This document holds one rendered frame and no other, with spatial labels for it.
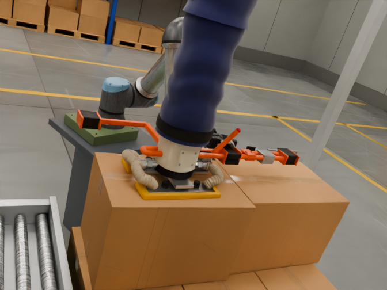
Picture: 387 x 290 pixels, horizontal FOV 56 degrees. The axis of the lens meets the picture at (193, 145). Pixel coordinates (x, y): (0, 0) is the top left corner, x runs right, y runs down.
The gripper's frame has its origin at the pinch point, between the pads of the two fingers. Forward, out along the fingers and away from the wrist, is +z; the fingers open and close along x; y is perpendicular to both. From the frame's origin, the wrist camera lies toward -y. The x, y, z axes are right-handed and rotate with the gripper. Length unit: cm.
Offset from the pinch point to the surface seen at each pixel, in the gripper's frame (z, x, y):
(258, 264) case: 18, -49, -23
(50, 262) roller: 1, -52, 70
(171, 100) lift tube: 3.3, 22.3, 36.8
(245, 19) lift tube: 10, 56, 21
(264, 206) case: 18.5, -14.7, -11.1
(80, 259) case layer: 1, -53, 58
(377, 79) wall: -599, -36, -873
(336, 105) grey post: -161, -14, -239
